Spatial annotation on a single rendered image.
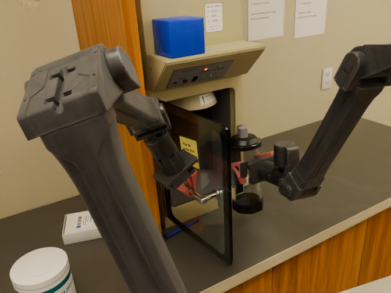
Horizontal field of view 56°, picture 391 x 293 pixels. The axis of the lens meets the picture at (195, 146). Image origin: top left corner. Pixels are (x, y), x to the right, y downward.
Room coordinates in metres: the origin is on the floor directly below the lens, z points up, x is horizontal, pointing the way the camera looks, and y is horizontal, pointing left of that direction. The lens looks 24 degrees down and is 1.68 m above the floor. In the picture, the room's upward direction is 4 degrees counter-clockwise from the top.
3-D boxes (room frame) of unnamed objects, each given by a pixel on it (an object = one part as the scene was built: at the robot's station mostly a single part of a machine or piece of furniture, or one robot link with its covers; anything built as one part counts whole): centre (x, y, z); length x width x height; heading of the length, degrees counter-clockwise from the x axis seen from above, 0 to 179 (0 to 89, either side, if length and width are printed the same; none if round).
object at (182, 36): (1.00, 0.03, 1.56); 0.10 x 0.10 x 0.09; 29
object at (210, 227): (0.88, 0.01, 1.19); 0.30 x 0.01 x 0.40; 35
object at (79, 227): (1.04, 0.37, 0.96); 0.16 x 0.12 x 0.04; 102
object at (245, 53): (1.04, -0.05, 1.46); 0.32 x 0.11 x 0.10; 119
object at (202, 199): (0.80, 0.00, 1.20); 0.10 x 0.05 x 0.03; 35
